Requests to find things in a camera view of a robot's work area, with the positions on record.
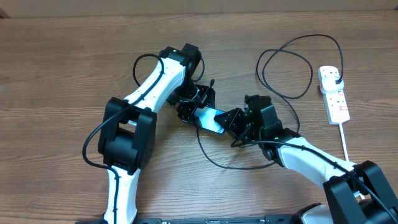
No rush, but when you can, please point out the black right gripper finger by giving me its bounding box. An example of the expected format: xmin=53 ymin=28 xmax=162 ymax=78
xmin=225 ymin=124 xmax=252 ymax=147
xmin=214 ymin=108 xmax=246 ymax=128

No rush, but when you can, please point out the blue Samsung Galaxy smartphone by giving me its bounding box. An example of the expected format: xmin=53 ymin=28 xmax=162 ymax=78
xmin=194 ymin=106 xmax=225 ymax=135

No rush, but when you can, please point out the black charger cable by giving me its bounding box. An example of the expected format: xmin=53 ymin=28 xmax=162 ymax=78
xmin=195 ymin=34 xmax=345 ymax=171

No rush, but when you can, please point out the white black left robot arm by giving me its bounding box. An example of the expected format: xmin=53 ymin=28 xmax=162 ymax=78
xmin=98 ymin=44 xmax=214 ymax=223

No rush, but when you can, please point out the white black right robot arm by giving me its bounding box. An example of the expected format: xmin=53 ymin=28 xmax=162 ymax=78
xmin=215 ymin=95 xmax=397 ymax=223

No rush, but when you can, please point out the white charger plug adapter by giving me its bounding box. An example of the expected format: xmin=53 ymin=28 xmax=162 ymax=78
xmin=320 ymin=77 xmax=345 ymax=94

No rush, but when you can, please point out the white power strip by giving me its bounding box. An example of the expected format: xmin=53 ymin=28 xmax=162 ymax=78
xmin=318 ymin=65 xmax=350 ymax=125

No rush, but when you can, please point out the white power strip cord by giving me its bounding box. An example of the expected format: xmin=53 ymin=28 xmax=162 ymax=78
xmin=338 ymin=122 xmax=366 ymax=200

